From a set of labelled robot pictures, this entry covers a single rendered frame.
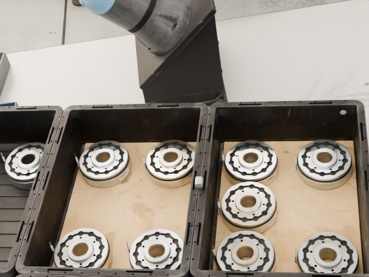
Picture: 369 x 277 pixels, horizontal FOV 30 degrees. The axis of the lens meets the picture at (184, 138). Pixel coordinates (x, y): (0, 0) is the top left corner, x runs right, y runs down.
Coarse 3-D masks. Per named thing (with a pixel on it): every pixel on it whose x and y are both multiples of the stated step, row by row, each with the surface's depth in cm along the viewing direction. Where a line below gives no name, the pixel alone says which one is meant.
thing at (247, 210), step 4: (244, 192) 129; (248, 192) 128; (252, 192) 128; (240, 196) 128; (244, 196) 128; (248, 196) 128; (252, 196) 128; (256, 196) 128; (236, 200) 128; (240, 200) 128; (256, 200) 127; (260, 200) 127; (236, 204) 127; (240, 204) 127; (256, 204) 126; (260, 204) 126; (240, 208) 126; (244, 208) 126; (248, 208) 126; (252, 208) 126; (256, 208) 126; (244, 212) 126; (248, 212) 126; (252, 212) 126
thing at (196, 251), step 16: (208, 112) 135; (208, 128) 132; (208, 144) 130; (208, 160) 127; (368, 160) 122; (208, 176) 124; (368, 176) 119; (368, 192) 117; (368, 208) 115; (368, 224) 113; (368, 240) 111; (192, 256) 113; (368, 256) 110; (192, 272) 111; (208, 272) 111; (224, 272) 110; (240, 272) 110; (256, 272) 110; (272, 272) 109; (288, 272) 109
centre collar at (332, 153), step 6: (318, 150) 133; (324, 150) 133; (330, 150) 133; (312, 156) 132; (336, 156) 132; (312, 162) 132; (318, 162) 131; (330, 162) 131; (336, 162) 131; (324, 168) 131
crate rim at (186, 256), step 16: (64, 112) 141; (64, 128) 138; (48, 160) 132; (48, 176) 129; (192, 176) 125; (192, 192) 122; (192, 208) 120; (32, 224) 124; (192, 224) 118; (192, 240) 115; (32, 272) 115; (48, 272) 115; (64, 272) 115; (80, 272) 114; (96, 272) 114; (112, 272) 113; (144, 272) 113; (160, 272) 112; (176, 272) 112
